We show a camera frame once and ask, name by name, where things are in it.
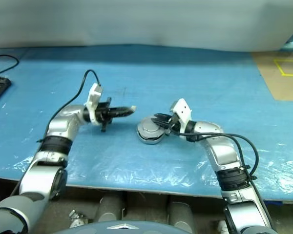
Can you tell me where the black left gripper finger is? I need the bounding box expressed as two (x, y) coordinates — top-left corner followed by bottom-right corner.
(109, 111), (135, 119)
(109, 105), (137, 113)

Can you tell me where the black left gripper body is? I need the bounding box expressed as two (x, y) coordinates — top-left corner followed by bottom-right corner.
(94, 97), (113, 133)

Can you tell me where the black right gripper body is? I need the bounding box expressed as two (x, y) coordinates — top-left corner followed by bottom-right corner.
(164, 113), (182, 137)

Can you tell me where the hinged silver housing lid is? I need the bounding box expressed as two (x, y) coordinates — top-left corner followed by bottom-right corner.
(136, 116), (166, 140)

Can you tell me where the blue plastic-covered table mat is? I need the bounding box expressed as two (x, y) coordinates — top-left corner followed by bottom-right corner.
(0, 44), (293, 202)

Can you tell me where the grey rounded cylinder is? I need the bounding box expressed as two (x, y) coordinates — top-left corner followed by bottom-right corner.
(167, 200), (196, 234)
(97, 193), (124, 223)

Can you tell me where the brown cardboard sheet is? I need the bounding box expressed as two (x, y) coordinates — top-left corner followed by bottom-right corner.
(250, 50), (293, 101)

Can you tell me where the white silver foot piece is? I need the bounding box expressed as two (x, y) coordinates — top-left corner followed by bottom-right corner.
(218, 220), (229, 234)
(68, 209), (89, 227)

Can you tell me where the grey-blue robot torso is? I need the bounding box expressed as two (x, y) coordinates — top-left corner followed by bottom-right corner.
(53, 220), (184, 234)

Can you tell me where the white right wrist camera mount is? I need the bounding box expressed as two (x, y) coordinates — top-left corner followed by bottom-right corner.
(170, 97), (192, 134)

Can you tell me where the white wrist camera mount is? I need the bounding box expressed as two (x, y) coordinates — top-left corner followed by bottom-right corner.
(170, 97), (192, 134)
(84, 83), (104, 126)

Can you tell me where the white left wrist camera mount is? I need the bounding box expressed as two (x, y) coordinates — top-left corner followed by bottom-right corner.
(84, 83), (104, 126)

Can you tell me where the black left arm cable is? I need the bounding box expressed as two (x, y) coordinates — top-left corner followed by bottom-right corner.
(36, 69), (102, 145)

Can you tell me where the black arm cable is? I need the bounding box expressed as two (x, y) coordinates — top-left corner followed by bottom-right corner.
(36, 69), (102, 145)
(169, 128), (260, 176)

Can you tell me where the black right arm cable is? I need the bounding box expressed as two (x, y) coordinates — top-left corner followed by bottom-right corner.
(169, 128), (260, 176)

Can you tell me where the thin black cable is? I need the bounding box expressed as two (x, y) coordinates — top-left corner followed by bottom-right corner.
(0, 54), (20, 77)

